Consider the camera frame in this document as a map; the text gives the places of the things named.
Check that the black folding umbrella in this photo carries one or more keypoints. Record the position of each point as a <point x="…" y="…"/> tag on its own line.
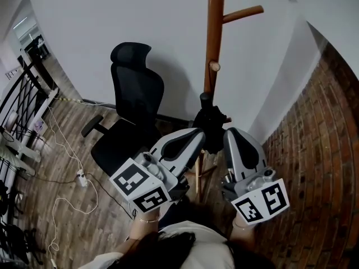
<point x="210" y="127"/>

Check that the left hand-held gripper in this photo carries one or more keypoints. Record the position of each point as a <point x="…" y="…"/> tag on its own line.
<point x="137" y="183"/>

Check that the white metal frame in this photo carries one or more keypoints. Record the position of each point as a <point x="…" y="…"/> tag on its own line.
<point x="46" y="101"/>

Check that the yellow black striped strip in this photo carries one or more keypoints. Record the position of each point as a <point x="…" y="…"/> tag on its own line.
<point x="68" y="99"/>

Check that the person's left forearm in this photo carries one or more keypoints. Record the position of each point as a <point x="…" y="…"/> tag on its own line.
<point x="143" y="230"/>

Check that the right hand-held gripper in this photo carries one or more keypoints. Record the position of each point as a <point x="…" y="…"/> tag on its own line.
<point x="261" y="200"/>

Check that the dark distant desk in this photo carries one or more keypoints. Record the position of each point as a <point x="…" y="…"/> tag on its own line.
<point x="36" y="48"/>

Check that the brown wooden coat rack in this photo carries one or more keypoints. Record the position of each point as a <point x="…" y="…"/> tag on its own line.
<point x="214" y="38"/>

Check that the black metal stand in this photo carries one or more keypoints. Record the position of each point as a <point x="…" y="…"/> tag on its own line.
<point x="14" y="234"/>

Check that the person's white top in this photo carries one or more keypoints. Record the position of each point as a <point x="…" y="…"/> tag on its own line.
<point x="207" y="240"/>

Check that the person's right forearm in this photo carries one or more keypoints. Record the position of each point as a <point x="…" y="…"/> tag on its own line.
<point x="242" y="234"/>

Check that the black mesh office chair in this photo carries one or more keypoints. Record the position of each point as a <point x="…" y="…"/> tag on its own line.
<point x="137" y="94"/>

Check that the purple printed card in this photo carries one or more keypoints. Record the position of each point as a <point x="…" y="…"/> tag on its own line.
<point x="39" y="125"/>

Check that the white power strip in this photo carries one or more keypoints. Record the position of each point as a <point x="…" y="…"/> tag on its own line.
<point x="82" y="179"/>

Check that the black metal railing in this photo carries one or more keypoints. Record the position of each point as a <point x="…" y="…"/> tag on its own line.
<point x="40" y="71"/>

